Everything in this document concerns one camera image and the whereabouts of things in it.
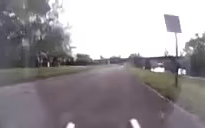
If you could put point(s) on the dark bush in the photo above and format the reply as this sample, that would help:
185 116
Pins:
83 59

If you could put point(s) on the reddish grey asphalt path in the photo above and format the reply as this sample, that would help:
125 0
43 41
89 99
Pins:
100 96

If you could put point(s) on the long dark bridge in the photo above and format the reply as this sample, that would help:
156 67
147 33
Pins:
156 59

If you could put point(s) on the pale kerb strip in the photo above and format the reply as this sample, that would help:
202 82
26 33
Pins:
157 93

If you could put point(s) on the robot's own part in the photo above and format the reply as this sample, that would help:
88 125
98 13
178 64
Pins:
135 123
70 125

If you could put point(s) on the grass verge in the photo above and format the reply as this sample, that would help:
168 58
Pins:
30 75
196 96

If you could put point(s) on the sign on pole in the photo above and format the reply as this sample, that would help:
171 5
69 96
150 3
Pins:
172 23

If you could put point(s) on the group of tall trees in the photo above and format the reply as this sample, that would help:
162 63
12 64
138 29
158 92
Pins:
10 40

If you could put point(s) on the group of dark trees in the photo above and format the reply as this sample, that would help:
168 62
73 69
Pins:
201 56

